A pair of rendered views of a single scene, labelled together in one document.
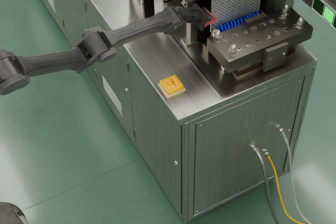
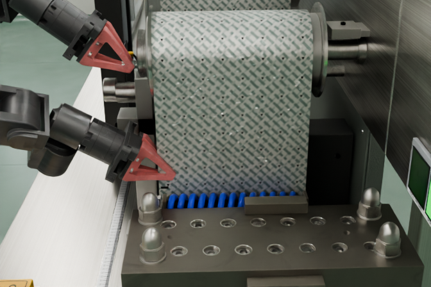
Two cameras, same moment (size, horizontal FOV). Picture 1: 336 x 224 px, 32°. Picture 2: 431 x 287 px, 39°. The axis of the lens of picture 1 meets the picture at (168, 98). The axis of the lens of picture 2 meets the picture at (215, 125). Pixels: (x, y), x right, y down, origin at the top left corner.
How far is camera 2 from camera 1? 161 cm
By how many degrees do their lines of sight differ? 32
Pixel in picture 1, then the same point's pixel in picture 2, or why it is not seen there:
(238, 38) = (199, 230)
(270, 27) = (303, 232)
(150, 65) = (23, 248)
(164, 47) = (86, 227)
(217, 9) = (173, 147)
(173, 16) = (15, 108)
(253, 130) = not seen: outside the picture
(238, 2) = (238, 147)
